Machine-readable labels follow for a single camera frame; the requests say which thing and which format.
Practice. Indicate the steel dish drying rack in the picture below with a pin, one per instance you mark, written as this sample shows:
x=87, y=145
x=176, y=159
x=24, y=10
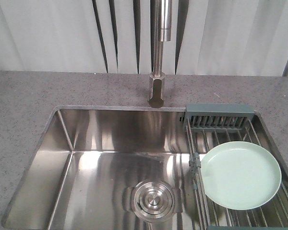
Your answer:
x=207, y=128

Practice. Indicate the chrome kitchen faucet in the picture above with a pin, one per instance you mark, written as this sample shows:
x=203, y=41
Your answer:
x=163, y=21

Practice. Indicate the stainless steel sink basin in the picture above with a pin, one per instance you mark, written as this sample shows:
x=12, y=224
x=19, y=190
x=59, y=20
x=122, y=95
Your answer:
x=85, y=159

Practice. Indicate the white pleated curtain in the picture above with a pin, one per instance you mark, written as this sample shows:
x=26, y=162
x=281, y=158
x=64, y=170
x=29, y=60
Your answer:
x=208, y=37

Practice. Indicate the pale green round plate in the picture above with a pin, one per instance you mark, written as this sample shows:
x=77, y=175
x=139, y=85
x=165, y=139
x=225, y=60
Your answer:
x=240, y=175

